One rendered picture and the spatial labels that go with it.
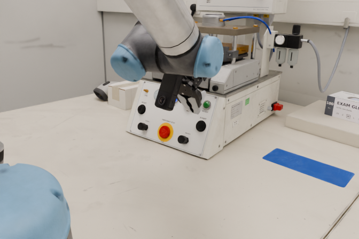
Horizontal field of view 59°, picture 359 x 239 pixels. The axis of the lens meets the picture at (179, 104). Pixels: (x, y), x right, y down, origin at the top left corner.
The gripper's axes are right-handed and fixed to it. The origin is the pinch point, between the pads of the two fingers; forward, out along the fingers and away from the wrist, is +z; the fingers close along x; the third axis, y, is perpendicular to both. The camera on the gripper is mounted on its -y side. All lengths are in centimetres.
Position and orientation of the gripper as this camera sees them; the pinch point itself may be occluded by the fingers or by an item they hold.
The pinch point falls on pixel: (194, 112)
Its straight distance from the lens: 90.7
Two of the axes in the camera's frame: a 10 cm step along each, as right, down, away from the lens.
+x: -8.0, -2.0, 5.7
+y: 5.0, -7.4, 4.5
